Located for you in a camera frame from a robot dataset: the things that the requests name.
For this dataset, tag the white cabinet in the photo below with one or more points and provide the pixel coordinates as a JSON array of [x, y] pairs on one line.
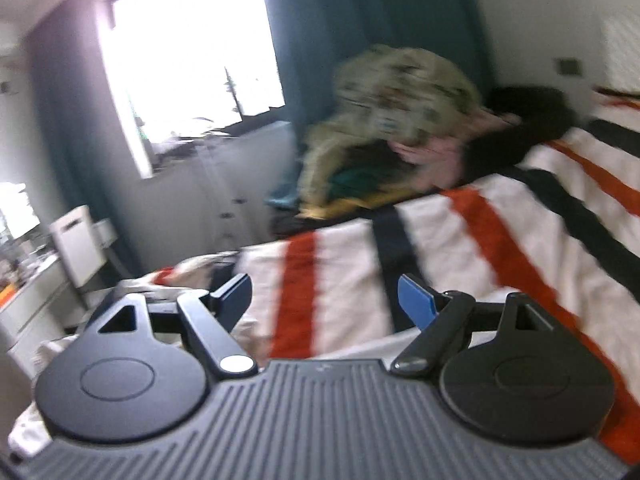
[[220, 190]]

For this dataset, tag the black cloth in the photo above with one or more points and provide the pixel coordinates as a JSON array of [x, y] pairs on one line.
[[520, 125]]

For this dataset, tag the wall socket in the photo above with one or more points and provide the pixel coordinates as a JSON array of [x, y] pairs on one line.
[[568, 66]]

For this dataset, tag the dark green cloth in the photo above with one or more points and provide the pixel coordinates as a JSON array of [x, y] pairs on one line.
[[357, 180]]

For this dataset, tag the window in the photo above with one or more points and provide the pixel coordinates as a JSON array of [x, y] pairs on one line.
[[190, 55]]

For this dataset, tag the cluttered white desk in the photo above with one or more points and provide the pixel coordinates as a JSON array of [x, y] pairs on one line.
[[27, 285]]

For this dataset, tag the white pillow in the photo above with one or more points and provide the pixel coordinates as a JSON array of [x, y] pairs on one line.
[[622, 52]]

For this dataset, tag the pink cloth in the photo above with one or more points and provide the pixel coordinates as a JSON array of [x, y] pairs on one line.
[[440, 152]]

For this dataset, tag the yellow cloth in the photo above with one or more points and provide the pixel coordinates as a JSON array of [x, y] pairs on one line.
[[345, 205]]

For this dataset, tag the white chair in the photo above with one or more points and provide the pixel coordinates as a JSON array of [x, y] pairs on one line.
[[77, 245]]

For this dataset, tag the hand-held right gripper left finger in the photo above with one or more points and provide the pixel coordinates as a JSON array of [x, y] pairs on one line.
[[239, 296]]

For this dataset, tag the orange black white striped blanket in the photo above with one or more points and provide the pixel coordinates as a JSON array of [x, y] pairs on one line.
[[500, 240]]

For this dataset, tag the teal curtain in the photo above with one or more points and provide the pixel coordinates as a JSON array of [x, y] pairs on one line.
[[350, 20]]

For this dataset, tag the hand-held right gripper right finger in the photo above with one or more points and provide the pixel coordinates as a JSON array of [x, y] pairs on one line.
[[414, 300]]

